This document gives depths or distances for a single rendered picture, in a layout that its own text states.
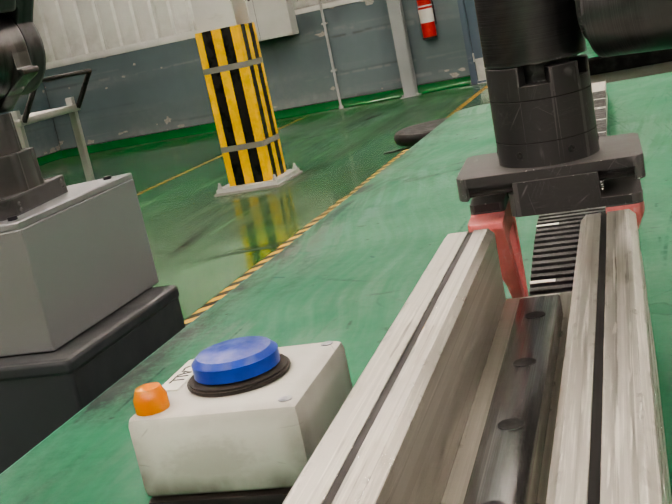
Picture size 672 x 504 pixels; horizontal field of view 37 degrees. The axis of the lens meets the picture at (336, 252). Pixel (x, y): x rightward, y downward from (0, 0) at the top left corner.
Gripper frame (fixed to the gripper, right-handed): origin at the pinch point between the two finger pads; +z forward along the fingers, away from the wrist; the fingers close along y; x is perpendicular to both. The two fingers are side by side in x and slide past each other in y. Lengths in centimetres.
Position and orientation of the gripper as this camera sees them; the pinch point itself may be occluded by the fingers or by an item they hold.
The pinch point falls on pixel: (569, 303)
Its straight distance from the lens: 62.4
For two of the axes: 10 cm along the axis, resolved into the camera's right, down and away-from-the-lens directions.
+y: 9.5, -1.2, -2.7
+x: 2.3, -3.0, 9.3
